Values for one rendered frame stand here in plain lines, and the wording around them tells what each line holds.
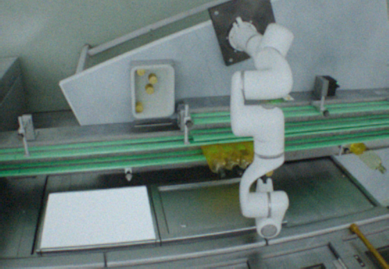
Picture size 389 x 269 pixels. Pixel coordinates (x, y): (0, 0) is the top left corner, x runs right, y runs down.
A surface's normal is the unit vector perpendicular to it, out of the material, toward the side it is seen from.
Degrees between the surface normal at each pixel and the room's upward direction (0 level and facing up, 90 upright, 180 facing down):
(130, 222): 90
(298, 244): 90
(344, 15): 0
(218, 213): 90
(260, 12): 2
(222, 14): 2
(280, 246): 90
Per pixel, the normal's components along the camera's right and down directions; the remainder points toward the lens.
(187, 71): 0.22, 0.44
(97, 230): 0.02, -0.90
